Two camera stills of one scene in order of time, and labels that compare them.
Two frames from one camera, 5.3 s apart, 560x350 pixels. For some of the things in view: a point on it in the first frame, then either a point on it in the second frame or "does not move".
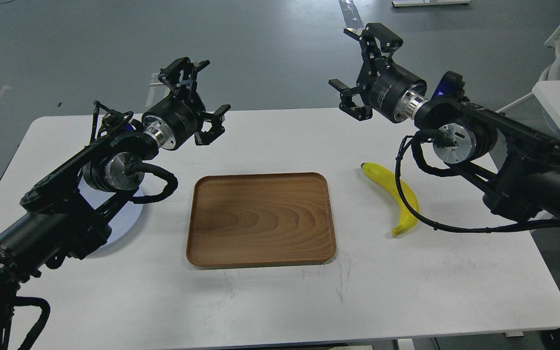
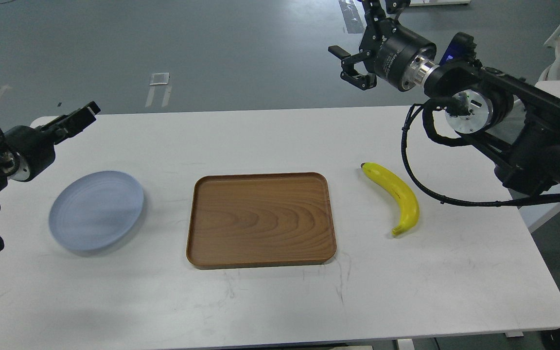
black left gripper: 173,122 → 34,148
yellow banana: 408,219 does not move
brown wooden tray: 259,219 does not move
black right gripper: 391,91 → 396,54
